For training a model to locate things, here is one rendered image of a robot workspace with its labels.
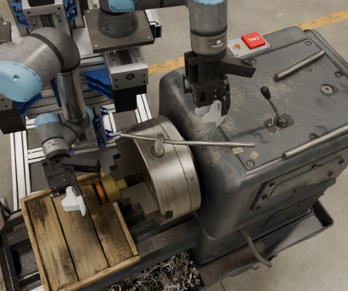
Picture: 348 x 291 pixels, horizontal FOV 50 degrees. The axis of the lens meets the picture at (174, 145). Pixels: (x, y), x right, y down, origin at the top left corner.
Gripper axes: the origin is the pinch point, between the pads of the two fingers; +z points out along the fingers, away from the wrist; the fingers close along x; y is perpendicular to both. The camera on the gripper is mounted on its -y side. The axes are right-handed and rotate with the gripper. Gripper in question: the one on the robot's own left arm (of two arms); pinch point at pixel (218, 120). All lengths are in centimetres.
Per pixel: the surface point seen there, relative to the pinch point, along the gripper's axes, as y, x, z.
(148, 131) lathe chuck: 13.8, -15.5, 8.6
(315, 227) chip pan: -51, -4, 84
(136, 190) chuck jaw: 22.0, -9.6, 23.4
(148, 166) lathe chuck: 18.3, -5.6, 11.8
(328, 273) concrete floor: -71, -4, 141
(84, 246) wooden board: 42, -15, 45
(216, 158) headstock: 0.9, 0.3, 12.4
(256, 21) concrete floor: -149, -193, 82
